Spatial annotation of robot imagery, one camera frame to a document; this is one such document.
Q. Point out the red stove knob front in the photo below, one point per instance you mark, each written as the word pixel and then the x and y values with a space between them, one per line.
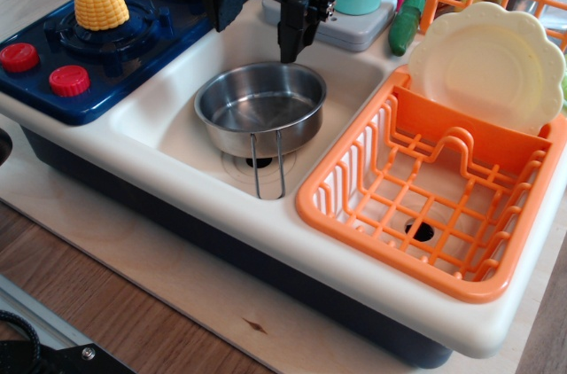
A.
pixel 69 81

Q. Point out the green toy cucumber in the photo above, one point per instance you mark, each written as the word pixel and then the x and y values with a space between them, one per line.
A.
pixel 405 25

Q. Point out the grey toy faucet base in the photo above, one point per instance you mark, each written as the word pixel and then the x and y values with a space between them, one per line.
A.
pixel 356 33

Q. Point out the red stove knob rear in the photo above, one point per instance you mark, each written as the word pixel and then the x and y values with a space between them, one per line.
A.
pixel 19 57

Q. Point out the black bracket with screw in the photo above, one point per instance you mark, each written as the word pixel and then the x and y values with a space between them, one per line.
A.
pixel 81 359

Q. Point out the orange plastic drying rack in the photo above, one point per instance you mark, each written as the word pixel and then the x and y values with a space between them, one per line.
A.
pixel 438 195

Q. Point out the yellow toy corn cob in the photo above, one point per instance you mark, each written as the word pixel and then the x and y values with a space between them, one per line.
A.
pixel 101 15

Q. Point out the cream scalloped toy plate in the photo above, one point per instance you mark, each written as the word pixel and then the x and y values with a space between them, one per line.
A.
pixel 491 64

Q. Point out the navy blue toy stove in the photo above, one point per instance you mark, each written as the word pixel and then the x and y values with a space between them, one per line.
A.
pixel 161 39

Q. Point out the red stove knob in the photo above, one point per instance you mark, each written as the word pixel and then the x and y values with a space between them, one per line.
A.
pixel 69 81
pixel 19 57

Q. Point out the stainless steel pan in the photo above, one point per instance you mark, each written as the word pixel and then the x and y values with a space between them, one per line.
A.
pixel 262 111

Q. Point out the cream toy sink unit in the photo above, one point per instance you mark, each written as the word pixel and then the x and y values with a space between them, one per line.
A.
pixel 154 140

